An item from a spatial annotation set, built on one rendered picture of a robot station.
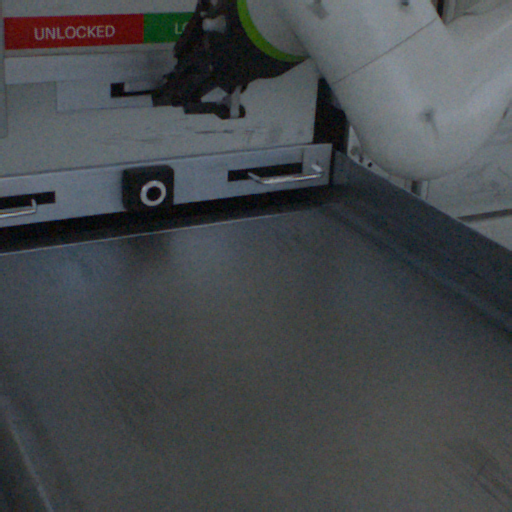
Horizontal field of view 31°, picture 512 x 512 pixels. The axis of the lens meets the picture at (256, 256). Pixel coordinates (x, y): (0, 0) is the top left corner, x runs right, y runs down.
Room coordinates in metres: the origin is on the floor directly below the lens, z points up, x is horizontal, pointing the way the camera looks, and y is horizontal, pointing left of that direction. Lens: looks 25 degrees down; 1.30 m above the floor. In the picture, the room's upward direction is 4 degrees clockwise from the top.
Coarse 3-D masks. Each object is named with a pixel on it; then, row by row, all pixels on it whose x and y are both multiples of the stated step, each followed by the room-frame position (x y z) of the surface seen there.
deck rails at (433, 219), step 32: (352, 160) 1.15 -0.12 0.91; (352, 192) 1.14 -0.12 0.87; (384, 192) 1.08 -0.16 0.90; (352, 224) 1.08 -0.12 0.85; (384, 224) 1.07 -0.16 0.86; (416, 224) 1.02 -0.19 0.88; (448, 224) 0.97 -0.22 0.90; (416, 256) 1.00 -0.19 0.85; (448, 256) 0.96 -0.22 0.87; (480, 256) 0.92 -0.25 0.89; (448, 288) 0.91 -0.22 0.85; (480, 288) 0.91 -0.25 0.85; (0, 384) 0.66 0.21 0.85; (0, 416) 0.54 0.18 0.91; (0, 448) 0.55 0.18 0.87; (32, 448) 0.58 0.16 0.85; (0, 480) 0.54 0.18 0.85; (32, 480) 0.47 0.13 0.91
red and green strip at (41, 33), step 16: (32, 16) 1.00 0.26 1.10; (48, 16) 1.01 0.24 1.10; (64, 16) 1.02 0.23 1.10; (80, 16) 1.02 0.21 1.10; (96, 16) 1.03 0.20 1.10; (112, 16) 1.04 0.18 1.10; (128, 16) 1.05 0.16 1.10; (144, 16) 1.06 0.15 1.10; (160, 16) 1.07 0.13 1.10; (176, 16) 1.08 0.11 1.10; (16, 32) 0.99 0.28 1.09; (32, 32) 1.00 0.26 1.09; (48, 32) 1.01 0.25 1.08; (64, 32) 1.02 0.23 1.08; (80, 32) 1.02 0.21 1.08; (96, 32) 1.03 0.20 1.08; (112, 32) 1.04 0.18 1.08; (128, 32) 1.05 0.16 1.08; (144, 32) 1.06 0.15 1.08; (160, 32) 1.07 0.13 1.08; (176, 32) 1.08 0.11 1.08; (16, 48) 0.99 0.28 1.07; (32, 48) 1.00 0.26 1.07; (48, 48) 1.01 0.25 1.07
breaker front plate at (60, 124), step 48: (48, 0) 1.01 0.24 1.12; (96, 0) 1.03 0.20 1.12; (144, 0) 1.06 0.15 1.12; (192, 0) 1.09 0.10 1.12; (96, 48) 1.03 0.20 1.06; (144, 48) 1.06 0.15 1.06; (48, 96) 1.01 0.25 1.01; (96, 96) 1.03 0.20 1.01; (144, 96) 1.06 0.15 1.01; (240, 96) 1.13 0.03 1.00; (288, 96) 1.16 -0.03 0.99; (0, 144) 0.98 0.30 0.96; (48, 144) 1.00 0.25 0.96; (96, 144) 1.03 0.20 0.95; (144, 144) 1.06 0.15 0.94; (192, 144) 1.09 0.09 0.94; (240, 144) 1.13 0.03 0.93; (288, 144) 1.16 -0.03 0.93
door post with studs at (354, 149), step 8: (344, 136) 1.21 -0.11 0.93; (352, 136) 1.17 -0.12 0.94; (344, 144) 1.21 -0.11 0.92; (352, 144) 1.17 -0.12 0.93; (360, 144) 1.17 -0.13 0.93; (344, 152) 1.21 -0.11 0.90; (352, 152) 1.16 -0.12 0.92; (360, 152) 1.15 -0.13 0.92; (360, 160) 1.17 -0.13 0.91; (368, 160) 1.18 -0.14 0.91; (376, 168) 1.18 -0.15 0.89
